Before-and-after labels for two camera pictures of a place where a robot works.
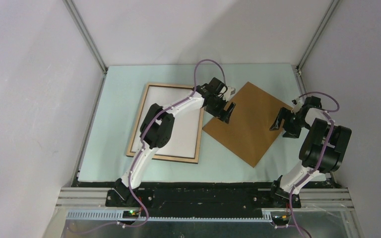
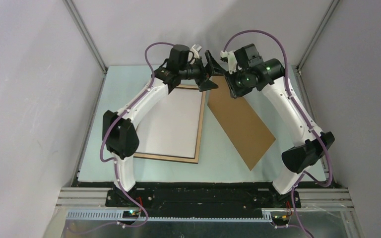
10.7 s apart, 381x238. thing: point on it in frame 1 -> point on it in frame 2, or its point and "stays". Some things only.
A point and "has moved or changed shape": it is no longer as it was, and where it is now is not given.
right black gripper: x=285 y=113 -> x=235 y=92
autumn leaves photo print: x=184 y=140 stays
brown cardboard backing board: x=248 y=134 has moved or changed shape
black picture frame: x=184 y=144 stays
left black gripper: x=221 y=114 -> x=212 y=67
